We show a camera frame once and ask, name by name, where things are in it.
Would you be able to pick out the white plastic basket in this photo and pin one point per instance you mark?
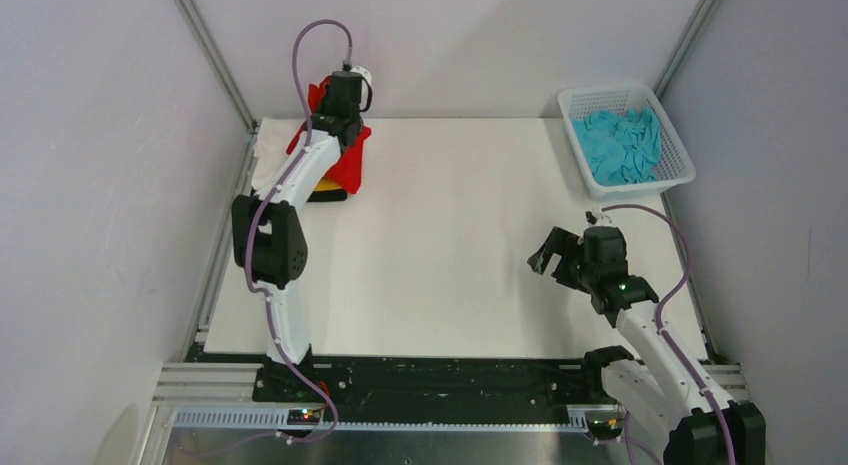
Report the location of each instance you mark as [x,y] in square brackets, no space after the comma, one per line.
[675,167]

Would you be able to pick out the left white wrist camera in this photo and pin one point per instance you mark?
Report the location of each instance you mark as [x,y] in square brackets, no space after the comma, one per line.
[364,72]

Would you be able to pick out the aluminium frame rail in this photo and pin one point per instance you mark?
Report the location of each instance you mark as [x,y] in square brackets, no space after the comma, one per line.
[203,413]

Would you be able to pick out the yellow folded t shirt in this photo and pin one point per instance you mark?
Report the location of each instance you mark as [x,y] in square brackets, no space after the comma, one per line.
[326,185]

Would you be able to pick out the right controller board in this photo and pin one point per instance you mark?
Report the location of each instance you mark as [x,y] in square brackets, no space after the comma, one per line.
[605,431]

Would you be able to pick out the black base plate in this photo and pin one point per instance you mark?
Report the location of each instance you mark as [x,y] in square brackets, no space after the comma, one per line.
[438,391]

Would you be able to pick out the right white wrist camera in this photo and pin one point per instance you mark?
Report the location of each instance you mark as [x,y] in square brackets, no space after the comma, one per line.
[598,217]

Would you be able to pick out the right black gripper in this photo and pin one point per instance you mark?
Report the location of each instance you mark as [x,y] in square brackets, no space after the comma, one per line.
[559,241]

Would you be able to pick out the blue t shirt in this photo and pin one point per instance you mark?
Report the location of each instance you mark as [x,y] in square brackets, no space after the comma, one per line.
[620,149]

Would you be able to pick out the controller board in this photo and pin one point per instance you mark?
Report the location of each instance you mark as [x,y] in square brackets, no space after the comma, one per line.
[304,417]
[605,431]

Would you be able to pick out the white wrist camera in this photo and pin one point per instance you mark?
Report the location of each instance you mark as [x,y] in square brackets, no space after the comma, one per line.
[598,217]
[364,72]

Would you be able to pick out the left corner aluminium post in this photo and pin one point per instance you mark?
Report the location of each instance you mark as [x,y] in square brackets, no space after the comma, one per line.
[206,42]

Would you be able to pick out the left controller board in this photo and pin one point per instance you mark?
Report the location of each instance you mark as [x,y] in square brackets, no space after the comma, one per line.
[304,417]

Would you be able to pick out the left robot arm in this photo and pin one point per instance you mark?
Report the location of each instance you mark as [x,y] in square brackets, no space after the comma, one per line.
[323,162]

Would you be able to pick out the white folded t shirt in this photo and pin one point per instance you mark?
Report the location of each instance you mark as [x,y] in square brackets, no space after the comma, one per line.
[271,149]

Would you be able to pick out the red t shirt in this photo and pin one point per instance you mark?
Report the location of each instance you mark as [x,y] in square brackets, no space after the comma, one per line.
[347,171]

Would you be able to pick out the right corner aluminium post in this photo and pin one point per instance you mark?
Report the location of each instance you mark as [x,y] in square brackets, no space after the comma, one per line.
[685,45]

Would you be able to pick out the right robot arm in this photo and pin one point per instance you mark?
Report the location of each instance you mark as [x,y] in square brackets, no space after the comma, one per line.
[663,387]

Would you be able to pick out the corner aluminium post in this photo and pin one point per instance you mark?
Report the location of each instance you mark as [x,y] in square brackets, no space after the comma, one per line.
[685,45]
[206,42]

